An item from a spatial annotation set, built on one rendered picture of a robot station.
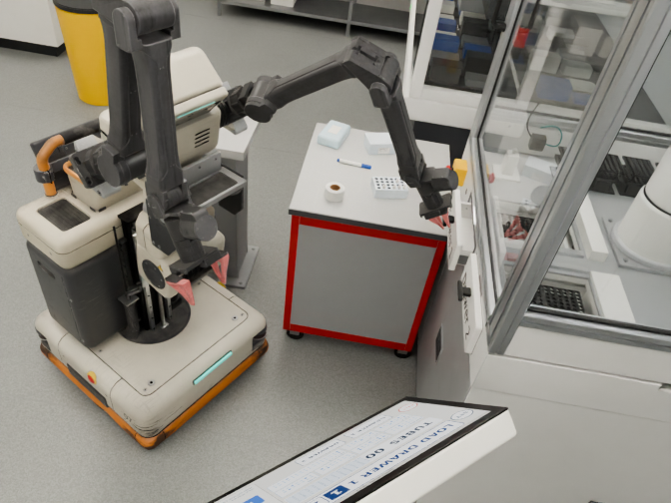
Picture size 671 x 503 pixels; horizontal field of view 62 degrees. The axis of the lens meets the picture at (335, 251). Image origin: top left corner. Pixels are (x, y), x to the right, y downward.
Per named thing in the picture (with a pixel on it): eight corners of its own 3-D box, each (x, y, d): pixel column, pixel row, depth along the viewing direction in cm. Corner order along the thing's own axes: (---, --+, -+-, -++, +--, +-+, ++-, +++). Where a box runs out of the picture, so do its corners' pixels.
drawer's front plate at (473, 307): (464, 353, 149) (475, 326, 142) (460, 277, 170) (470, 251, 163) (470, 354, 149) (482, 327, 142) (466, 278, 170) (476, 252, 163)
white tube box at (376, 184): (373, 198, 206) (375, 190, 203) (370, 184, 212) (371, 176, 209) (406, 199, 208) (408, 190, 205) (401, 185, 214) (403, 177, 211)
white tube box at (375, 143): (367, 155, 227) (369, 144, 224) (362, 143, 233) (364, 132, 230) (397, 154, 230) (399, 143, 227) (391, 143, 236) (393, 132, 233)
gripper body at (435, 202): (452, 209, 167) (443, 190, 163) (420, 220, 171) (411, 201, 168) (452, 197, 172) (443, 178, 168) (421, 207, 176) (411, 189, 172)
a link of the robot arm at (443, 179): (408, 153, 163) (400, 178, 160) (443, 148, 156) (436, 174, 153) (427, 176, 171) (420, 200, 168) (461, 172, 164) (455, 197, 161)
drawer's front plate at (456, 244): (447, 270, 172) (457, 244, 165) (446, 214, 194) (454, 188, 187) (453, 271, 172) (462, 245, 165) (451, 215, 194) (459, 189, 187)
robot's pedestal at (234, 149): (183, 278, 269) (170, 141, 218) (202, 239, 291) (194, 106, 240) (245, 289, 268) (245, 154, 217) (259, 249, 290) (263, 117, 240)
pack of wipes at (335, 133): (337, 150, 227) (338, 141, 224) (316, 144, 229) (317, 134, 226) (349, 134, 238) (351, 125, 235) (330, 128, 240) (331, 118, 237)
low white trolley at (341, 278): (279, 343, 246) (289, 208, 196) (303, 251, 293) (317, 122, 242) (408, 366, 245) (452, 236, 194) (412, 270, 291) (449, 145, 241)
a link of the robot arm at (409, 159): (375, 51, 131) (362, 87, 127) (399, 51, 128) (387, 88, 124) (408, 159, 167) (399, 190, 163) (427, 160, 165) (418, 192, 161)
